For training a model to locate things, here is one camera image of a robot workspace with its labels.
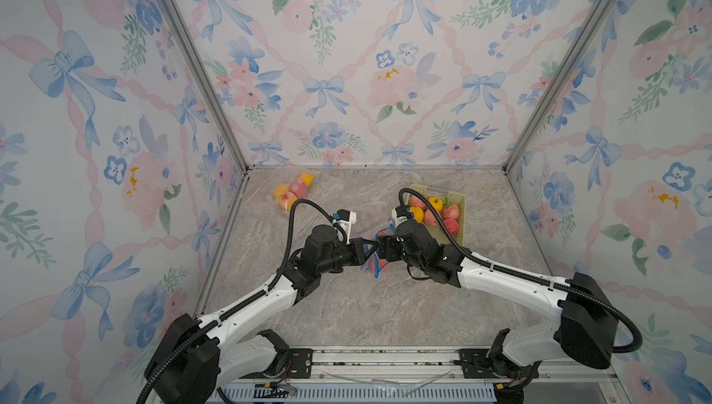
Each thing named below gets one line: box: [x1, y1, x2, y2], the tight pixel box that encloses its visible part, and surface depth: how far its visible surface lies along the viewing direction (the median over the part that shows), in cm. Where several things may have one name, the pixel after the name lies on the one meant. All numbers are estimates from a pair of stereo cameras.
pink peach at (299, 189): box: [289, 181, 309, 200], surface depth 110 cm
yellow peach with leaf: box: [428, 196, 445, 213], surface depth 105 cm
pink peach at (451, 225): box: [443, 217, 459, 236], surface depth 99 cm
